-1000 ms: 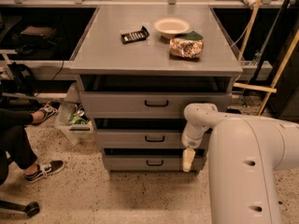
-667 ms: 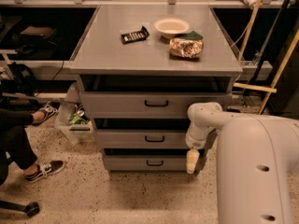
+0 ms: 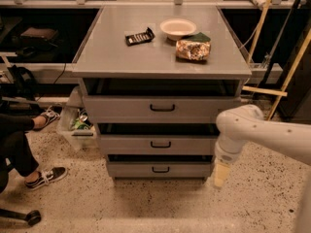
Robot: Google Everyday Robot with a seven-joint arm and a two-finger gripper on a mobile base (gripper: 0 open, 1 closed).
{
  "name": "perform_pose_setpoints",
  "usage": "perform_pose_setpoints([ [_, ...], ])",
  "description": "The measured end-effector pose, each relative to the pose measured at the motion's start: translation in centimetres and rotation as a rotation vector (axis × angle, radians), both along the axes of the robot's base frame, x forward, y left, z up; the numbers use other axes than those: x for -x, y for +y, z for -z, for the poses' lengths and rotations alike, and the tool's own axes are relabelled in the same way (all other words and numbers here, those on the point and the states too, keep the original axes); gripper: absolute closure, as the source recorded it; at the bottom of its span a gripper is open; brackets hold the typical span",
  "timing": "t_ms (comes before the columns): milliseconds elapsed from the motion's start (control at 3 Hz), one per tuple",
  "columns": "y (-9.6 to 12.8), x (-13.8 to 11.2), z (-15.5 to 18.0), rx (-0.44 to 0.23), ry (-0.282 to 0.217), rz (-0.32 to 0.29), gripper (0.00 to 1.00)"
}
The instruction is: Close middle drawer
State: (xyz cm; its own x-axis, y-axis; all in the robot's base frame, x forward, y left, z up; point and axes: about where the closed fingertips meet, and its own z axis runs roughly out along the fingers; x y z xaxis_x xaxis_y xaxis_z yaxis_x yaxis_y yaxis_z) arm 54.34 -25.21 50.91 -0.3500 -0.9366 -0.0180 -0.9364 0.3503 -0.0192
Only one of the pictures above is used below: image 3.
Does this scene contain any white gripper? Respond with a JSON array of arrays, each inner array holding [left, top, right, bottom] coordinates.
[[214, 133, 244, 187]]

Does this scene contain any grey drawer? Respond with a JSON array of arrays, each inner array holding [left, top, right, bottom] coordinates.
[[83, 96, 241, 123], [98, 135, 216, 155], [106, 162, 213, 179]]

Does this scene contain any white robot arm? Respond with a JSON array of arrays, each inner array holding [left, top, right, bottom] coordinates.
[[214, 104, 311, 187]]

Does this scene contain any grey bottom drawer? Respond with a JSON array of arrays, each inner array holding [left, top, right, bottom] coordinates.
[[106, 162, 213, 179]]

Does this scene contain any grey drawer cabinet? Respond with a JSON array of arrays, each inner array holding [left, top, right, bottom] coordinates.
[[71, 5, 253, 182]]

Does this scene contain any grey top drawer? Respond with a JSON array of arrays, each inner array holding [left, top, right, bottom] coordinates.
[[83, 96, 241, 123]]

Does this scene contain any crumpled chip bag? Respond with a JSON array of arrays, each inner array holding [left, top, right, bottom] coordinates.
[[176, 33, 211, 61]]

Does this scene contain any white paper bowl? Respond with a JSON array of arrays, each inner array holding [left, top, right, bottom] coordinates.
[[160, 18, 196, 41]]

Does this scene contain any clear plastic trash bin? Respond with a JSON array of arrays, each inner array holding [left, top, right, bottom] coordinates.
[[56, 107, 97, 150]]

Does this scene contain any black snack bar wrapper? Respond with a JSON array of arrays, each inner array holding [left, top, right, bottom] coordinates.
[[125, 27, 155, 47]]

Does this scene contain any black white front sneaker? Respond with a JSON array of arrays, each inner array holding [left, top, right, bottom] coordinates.
[[25, 167, 68, 190]]

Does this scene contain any black white sneaker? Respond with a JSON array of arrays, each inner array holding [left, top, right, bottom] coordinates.
[[25, 167, 68, 190], [33, 109, 60, 131]]

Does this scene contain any black white rear sneaker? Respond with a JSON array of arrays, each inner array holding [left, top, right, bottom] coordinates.
[[33, 109, 60, 131]]

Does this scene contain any black office chair base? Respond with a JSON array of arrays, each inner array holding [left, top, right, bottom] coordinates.
[[0, 209, 42, 226]]

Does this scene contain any seated person in black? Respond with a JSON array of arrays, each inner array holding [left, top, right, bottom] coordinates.
[[0, 114, 40, 189]]

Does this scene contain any black backpack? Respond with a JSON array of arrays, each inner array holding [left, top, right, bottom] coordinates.
[[8, 65, 37, 101]]

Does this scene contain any wooden easel frame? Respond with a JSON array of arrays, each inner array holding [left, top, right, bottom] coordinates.
[[242, 0, 311, 121]]

